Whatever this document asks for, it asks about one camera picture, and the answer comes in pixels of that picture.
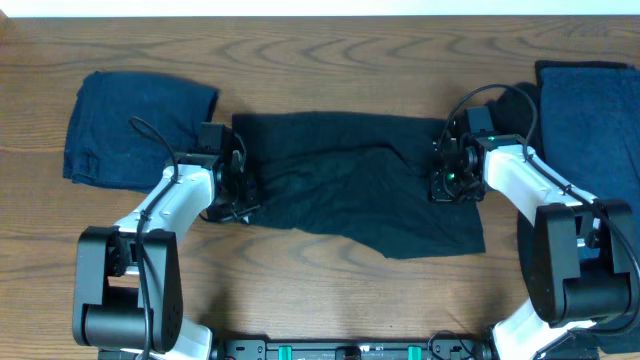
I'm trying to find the folded navy blue garment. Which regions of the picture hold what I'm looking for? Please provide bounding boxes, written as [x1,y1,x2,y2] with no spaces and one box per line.
[63,72,218,193]

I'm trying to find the blue garment in pile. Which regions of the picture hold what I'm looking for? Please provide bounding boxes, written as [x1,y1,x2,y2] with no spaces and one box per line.
[540,67,639,214]

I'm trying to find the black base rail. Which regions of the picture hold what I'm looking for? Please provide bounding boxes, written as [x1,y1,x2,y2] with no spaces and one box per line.
[209,336,495,360]

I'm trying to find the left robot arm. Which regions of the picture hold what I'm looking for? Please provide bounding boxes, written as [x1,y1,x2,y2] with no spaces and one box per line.
[71,140,257,359]

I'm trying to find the black garment under pile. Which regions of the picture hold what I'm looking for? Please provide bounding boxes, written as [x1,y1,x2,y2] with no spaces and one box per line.
[488,61,639,359]

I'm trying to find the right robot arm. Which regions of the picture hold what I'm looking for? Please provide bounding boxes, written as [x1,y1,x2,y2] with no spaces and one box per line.
[430,133,639,359]

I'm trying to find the black shorts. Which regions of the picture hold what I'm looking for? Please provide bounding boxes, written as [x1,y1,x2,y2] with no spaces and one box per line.
[232,112,485,259]

